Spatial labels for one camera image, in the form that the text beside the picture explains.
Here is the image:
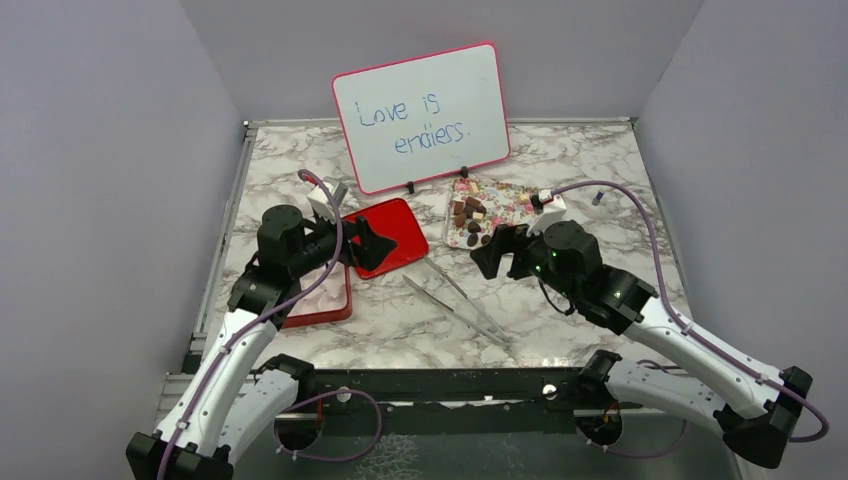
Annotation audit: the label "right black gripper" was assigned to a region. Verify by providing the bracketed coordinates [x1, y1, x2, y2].
[471, 215, 580, 302]

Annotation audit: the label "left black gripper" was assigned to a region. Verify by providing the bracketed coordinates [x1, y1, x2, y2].
[289, 204, 397, 278]

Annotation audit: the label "metal tongs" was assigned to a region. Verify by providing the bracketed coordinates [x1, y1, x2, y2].
[401, 257, 513, 349]

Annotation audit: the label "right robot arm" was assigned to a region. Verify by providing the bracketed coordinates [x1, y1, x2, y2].
[470, 221, 812, 469]

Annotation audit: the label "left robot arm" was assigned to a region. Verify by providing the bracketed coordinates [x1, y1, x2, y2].
[126, 205, 398, 479]

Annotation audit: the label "red chocolate box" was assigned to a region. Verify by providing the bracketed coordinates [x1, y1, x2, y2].
[283, 263, 353, 329]

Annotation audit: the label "red box lid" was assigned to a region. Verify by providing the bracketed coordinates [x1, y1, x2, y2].
[344, 198, 429, 280]

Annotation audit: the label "floral serving tray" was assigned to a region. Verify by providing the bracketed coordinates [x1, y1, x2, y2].
[443, 178, 539, 250]

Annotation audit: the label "black whiteboard stand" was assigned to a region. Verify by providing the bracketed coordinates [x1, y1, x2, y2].
[405, 166, 469, 195]

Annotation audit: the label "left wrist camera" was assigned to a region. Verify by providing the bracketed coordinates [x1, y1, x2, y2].
[307, 177, 348, 223]

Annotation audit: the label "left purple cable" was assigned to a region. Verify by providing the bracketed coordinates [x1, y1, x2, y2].
[155, 168, 346, 480]

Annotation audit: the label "white board pink frame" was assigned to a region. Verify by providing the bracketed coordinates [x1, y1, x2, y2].
[331, 42, 511, 195]

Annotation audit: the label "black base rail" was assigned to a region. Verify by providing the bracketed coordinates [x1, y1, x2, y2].
[182, 354, 637, 439]

